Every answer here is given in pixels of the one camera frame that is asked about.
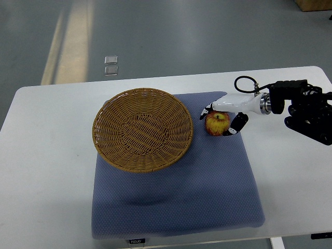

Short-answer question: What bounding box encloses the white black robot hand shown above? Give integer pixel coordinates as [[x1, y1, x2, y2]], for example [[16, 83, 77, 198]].
[[200, 93, 266, 136]]

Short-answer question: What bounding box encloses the red yellow apple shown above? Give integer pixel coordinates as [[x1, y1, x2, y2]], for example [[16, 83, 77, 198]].
[[204, 111, 230, 136]]

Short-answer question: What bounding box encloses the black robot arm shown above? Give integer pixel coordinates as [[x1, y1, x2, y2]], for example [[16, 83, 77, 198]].
[[260, 79, 331, 146]]

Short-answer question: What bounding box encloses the brown wicker basket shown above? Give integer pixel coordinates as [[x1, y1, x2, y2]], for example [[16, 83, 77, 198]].
[[92, 88, 193, 173]]

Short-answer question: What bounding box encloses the blue grey cushion mat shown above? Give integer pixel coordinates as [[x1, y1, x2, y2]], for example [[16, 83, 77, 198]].
[[92, 91, 265, 239]]

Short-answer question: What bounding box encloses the wooden box corner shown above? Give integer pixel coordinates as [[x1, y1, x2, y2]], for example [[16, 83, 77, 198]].
[[295, 0, 331, 12]]

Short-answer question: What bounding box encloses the lower metal floor plate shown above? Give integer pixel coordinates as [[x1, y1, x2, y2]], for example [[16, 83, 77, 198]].
[[104, 65, 118, 76]]

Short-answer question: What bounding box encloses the metal floor plate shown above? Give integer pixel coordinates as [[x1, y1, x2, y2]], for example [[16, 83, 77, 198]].
[[104, 65, 118, 76], [104, 56, 118, 65]]

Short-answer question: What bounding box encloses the upper metal floor plate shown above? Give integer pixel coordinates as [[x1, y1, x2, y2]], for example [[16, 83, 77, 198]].
[[104, 56, 118, 65]]

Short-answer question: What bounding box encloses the black table control panel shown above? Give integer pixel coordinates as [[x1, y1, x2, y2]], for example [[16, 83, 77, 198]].
[[311, 232, 332, 240]]

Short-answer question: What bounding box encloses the black table label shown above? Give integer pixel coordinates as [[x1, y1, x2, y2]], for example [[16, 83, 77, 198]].
[[128, 238, 146, 245]]

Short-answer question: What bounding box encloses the black cable loop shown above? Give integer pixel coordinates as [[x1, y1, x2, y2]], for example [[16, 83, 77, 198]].
[[234, 75, 270, 94]]

